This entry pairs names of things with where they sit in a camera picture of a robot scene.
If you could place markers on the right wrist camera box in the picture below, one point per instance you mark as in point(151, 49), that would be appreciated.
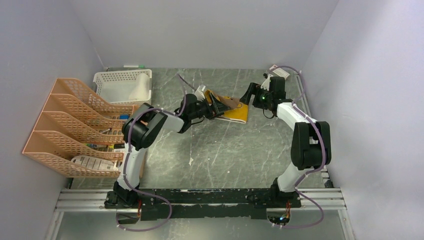
point(273, 71)

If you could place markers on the white perforated plastic basket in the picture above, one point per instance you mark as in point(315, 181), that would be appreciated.
point(116, 86)

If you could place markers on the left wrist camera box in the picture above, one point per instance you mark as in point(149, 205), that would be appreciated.
point(200, 92)

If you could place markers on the yellow grey patterned towel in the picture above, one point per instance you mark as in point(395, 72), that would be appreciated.
point(238, 112)

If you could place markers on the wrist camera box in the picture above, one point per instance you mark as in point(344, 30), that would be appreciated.
point(273, 71)
point(200, 92)

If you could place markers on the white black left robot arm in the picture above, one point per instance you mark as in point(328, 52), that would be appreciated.
point(125, 193)

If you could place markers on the white green marker pen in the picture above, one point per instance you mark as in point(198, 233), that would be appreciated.
point(133, 66)

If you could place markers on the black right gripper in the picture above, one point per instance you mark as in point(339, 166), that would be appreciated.
point(254, 89)

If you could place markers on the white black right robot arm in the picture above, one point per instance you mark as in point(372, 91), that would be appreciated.
point(311, 140)

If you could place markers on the orange mesh file rack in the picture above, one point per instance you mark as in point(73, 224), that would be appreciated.
point(73, 118)

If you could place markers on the orange compartment organiser tray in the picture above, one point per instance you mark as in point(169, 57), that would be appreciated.
point(134, 130)

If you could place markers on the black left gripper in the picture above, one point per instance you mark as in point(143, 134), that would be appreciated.
point(220, 108)

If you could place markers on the aluminium frame rail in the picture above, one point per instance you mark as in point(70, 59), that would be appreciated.
point(92, 200)

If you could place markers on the blue item in organiser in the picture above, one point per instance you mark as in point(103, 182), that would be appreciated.
point(124, 117)

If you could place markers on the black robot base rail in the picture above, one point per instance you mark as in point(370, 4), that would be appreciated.
point(160, 203)

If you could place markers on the white packet in file rack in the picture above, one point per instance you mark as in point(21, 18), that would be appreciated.
point(94, 163)

